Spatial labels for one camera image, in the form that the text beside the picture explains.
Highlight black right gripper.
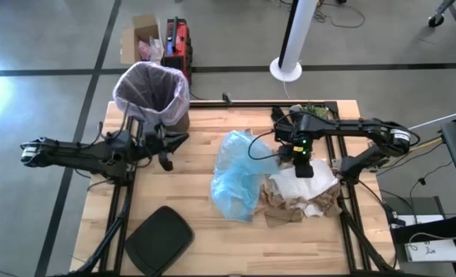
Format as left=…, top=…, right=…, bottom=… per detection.
left=274, top=114, right=314, bottom=163

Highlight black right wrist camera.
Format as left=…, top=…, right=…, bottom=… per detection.
left=295, top=152, right=315, bottom=179

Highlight clear plastic wrap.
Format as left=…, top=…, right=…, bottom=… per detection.
left=149, top=36, right=165, bottom=65

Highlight blue plastic trash bag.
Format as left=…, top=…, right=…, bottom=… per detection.
left=211, top=129, right=281, bottom=223

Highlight tangled floor cables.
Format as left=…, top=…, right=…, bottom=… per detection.
left=311, top=0, right=366, bottom=29

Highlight black aluminium table frame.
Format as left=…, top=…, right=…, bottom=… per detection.
left=52, top=98, right=405, bottom=277

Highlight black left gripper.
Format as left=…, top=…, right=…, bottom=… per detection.
left=137, top=122, right=190, bottom=157

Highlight pink plastic bag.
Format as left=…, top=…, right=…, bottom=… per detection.
left=138, top=39, right=151, bottom=62

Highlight yellow cable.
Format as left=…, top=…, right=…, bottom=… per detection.
left=377, top=136, right=444, bottom=167

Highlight large white paper sheet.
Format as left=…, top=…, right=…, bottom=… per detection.
left=269, top=158, right=340, bottom=201

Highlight black glove with yellow cuff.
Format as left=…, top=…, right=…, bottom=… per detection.
left=271, top=106, right=292, bottom=128

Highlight small potted green plant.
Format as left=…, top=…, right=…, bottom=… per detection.
left=288, top=102, right=328, bottom=118

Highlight black bin lid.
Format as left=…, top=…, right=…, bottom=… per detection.
left=124, top=205, right=195, bottom=277

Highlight brown paper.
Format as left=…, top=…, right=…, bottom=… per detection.
left=258, top=175, right=344, bottom=229

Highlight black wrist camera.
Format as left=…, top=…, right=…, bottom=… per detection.
left=295, top=152, right=315, bottom=179
left=158, top=152, right=175, bottom=172

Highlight open cardboard box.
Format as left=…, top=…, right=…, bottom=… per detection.
left=120, top=13, right=164, bottom=65

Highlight black bar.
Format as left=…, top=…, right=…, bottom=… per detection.
left=389, top=214, right=456, bottom=244

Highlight red tool case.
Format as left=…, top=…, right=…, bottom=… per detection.
left=161, top=16, right=193, bottom=85

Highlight white paper piece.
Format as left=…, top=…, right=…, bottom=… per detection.
left=302, top=202, right=325, bottom=219

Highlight white paper sheet with writing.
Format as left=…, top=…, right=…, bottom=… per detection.
left=404, top=214, right=456, bottom=263

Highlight white round pillar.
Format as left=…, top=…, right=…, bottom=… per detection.
left=269, top=0, right=319, bottom=83

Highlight grey leg with caster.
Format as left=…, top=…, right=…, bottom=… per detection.
left=427, top=0, right=456, bottom=28

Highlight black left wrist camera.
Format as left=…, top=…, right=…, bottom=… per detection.
left=158, top=152, right=175, bottom=172

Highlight black trash bin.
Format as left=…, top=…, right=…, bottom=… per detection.
left=135, top=111, right=191, bottom=134

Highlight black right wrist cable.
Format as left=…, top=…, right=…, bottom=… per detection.
left=248, top=128, right=290, bottom=162

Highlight black cable with plug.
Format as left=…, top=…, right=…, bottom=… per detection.
left=409, top=160, right=454, bottom=201

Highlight grey trash bin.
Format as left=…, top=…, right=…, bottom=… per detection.
left=112, top=61, right=191, bottom=126

